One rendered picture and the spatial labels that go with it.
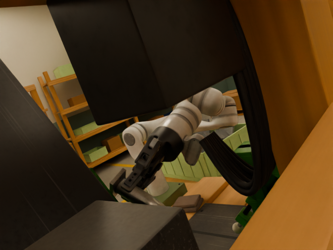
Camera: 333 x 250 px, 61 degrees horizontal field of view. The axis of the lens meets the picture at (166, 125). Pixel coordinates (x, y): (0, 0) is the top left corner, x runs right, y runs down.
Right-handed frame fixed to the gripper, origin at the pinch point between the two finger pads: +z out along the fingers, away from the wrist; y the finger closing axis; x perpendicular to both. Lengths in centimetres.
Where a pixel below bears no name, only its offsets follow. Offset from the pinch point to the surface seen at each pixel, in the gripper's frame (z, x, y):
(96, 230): 13.9, 4.5, 14.2
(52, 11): 2.8, -9.6, 31.6
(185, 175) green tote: -65, -6, -86
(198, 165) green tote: -64, 0, -71
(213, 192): -39, 13, -47
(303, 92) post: -11.0, 18.0, 25.9
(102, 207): 9.7, 1.7, 10.0
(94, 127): -264, -261, -396
